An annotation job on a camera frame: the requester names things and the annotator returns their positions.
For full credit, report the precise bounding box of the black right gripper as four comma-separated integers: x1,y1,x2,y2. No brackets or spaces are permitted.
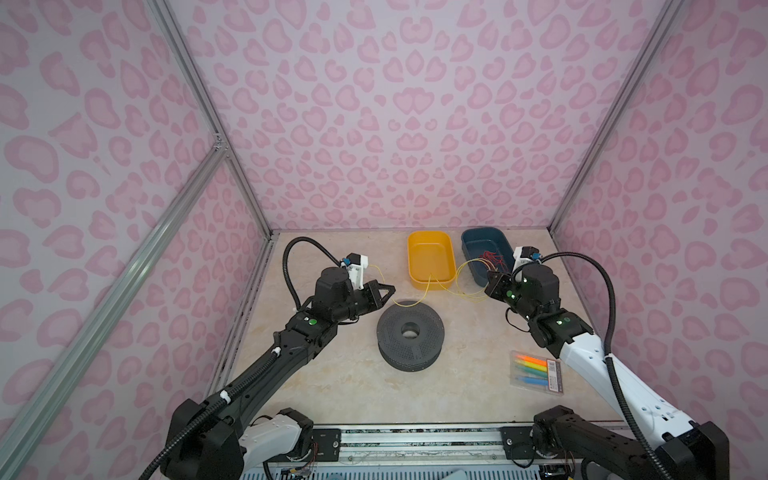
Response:
485,268,540,323

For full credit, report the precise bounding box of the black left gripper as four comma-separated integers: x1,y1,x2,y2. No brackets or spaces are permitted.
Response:
332,280,395,325

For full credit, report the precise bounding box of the dark grey cable spool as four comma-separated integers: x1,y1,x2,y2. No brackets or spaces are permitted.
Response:
376,301,445,372

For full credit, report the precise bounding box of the yellow thin cable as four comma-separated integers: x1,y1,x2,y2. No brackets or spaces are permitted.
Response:
367,256,499,308

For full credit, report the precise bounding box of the yellow plastic tray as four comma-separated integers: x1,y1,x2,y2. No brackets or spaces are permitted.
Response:
407,230,457,290

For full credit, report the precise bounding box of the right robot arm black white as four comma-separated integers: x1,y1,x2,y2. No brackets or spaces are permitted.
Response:
485,262,730,479

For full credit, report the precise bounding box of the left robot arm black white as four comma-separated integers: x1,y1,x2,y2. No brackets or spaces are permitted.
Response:
140,267,396,479

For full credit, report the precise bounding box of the teal plastic tray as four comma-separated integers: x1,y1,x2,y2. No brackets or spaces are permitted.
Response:
461,227,514,287

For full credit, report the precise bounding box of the pack of coloured markers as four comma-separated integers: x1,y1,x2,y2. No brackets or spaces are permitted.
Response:
510,351,564,395

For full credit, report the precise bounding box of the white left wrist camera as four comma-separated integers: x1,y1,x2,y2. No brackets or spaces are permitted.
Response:
340,253,369,290

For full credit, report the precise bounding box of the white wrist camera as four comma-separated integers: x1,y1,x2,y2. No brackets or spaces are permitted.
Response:
340,253,369,290
512,246,541,270

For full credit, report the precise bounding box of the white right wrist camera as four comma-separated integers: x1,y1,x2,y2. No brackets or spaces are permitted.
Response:
512,246,541,270

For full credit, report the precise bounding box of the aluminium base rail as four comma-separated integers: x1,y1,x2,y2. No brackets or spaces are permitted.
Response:
161,419,685,480

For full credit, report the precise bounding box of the aluminium corner frame post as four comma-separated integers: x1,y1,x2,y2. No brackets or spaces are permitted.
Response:
146,0,273,239

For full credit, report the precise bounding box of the right aluminium corner post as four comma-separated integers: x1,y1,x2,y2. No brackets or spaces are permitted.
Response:
547,0,687,236

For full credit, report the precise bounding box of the diagonal aluminium frame bar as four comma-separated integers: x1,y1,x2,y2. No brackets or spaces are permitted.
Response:
1,144,228,479

